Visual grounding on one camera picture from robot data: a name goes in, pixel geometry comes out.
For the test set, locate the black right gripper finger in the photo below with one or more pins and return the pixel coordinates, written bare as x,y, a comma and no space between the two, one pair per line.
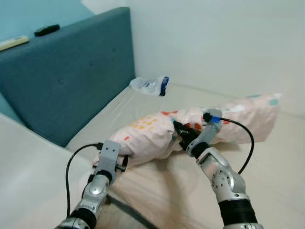
179,126
181,139

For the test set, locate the pink patterned pillow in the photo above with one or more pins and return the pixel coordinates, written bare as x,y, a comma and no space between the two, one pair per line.
152,133

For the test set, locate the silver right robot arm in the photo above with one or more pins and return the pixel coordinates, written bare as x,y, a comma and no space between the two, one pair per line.
228,183

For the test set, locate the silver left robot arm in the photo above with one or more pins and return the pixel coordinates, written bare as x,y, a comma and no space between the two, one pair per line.
93,195

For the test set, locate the clear plastic bag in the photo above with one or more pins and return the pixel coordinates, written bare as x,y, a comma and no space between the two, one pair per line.
148,86

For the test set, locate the beige mattress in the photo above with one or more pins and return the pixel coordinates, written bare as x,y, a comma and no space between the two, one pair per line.
276,181

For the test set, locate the blue upholstered headboard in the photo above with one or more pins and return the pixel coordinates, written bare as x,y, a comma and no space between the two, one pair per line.
66,81

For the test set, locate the black remote control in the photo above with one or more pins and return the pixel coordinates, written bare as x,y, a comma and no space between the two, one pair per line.
46,30

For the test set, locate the white remote control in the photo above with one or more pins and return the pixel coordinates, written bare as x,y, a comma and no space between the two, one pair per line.
13,43

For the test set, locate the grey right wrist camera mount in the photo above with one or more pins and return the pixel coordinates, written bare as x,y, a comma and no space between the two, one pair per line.
208,131

